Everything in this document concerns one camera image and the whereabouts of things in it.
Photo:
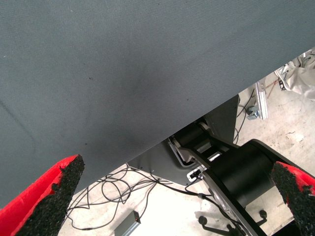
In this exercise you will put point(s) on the grey metal corner bracket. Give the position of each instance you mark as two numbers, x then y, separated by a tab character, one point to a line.
253	113

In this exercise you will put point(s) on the dark grey metal panel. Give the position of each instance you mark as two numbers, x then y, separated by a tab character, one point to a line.
160	162

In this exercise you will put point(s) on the aluminium profile post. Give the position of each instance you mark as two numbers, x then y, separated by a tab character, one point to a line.
261	100

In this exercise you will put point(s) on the beige cloth cover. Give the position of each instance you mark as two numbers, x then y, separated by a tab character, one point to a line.
304	78

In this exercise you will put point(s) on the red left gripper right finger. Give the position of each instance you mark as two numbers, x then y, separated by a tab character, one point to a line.
300	199

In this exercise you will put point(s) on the grey metal box red light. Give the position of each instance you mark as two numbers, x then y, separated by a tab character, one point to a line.
128	225

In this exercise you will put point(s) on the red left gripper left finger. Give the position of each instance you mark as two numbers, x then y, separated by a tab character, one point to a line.
37	209

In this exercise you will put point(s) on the dark grey table cloth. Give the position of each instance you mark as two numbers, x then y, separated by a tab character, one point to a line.
123	73

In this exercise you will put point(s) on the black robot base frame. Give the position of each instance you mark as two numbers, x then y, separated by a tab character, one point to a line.
246	172

